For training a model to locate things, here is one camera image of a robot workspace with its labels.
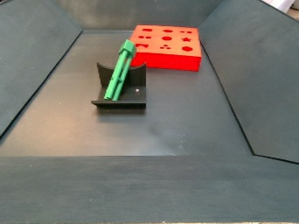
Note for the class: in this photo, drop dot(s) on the black curved fixture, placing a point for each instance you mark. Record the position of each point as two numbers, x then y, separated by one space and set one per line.
132 95

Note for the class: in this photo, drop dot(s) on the red block with shaped holes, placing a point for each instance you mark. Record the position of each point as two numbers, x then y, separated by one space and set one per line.
167 47

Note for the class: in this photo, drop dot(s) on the green three prong object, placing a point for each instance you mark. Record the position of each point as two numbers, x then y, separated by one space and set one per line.
127 53

